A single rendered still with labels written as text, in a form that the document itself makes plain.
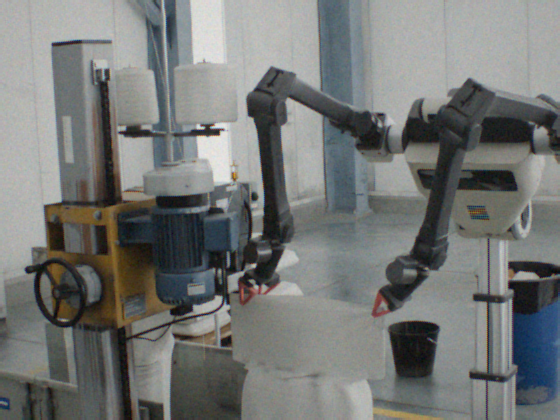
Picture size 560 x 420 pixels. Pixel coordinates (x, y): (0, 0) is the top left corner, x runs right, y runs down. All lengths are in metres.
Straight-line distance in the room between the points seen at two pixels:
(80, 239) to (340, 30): 9.05
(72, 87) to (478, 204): 1.22
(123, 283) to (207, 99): 0.52
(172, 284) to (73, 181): 0.37
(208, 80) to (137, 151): 6.14
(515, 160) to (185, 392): 1.47
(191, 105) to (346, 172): 8.98
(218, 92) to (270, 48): 7.97
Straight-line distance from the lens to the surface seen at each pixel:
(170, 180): 2.22
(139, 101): 2.52
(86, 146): 2.34
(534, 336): 4.60
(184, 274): 2.27
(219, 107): 2.35
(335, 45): 11.27
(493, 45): 10.71
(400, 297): 2.38
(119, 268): 2.35
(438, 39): 10.95
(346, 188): 11.30
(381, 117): 2.77
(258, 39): 10.12
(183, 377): 3.30
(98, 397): 2.48
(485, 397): 2.98
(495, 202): 2.71
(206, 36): 9.33
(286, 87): 2.35
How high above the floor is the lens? 1.62
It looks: 8 degrees down
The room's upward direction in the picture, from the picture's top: 3 degrees counter-clockwise
